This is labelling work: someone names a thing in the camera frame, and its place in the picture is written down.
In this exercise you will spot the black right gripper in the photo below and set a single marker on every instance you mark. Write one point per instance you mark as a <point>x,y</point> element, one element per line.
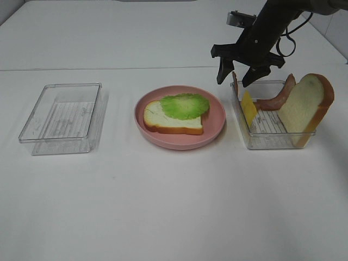
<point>252,49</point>

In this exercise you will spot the green lettuce leaf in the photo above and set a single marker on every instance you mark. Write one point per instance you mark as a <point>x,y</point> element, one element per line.
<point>184,106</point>

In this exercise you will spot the bread slice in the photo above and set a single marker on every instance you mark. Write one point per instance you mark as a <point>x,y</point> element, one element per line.
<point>306,105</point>
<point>155,120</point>

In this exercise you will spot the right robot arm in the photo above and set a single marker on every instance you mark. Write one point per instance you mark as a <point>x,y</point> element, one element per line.
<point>281,13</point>

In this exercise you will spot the yellow cheese slice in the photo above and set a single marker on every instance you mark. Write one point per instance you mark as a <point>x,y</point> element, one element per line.
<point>248,107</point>

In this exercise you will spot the right clear plastic container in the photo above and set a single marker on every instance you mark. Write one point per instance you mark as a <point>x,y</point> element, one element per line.
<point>266,132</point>

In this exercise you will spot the clear plastic container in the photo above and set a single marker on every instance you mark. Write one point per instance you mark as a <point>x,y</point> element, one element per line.
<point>66,119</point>
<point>266,132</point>

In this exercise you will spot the curved bacon strip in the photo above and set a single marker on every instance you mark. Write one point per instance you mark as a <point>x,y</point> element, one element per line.
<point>277,102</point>

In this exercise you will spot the pink round plate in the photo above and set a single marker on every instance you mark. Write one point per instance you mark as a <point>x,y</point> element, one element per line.
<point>213,122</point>

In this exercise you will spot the left clear plastic container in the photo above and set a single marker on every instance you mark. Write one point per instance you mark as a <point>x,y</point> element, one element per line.
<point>66,119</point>

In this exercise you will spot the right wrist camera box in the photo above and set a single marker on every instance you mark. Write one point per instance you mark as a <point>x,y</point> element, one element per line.
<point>241,20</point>

